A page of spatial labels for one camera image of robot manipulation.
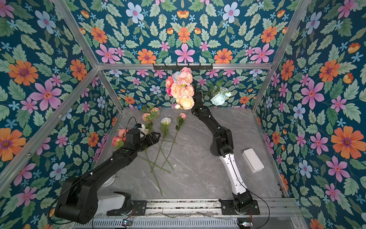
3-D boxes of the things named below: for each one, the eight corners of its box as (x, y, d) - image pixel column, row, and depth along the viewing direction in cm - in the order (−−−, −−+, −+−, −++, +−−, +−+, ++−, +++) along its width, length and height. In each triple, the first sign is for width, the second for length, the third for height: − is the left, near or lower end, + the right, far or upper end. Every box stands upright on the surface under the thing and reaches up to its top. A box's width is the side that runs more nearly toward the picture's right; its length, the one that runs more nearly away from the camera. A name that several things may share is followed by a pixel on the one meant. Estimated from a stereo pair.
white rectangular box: (253, 173, 87) (255, 170, 84) (241, 153, 95) (242, 150, 92) (262, 170, 88) (265, 167, 85) (250, 150, 97) (251, 147, 94)
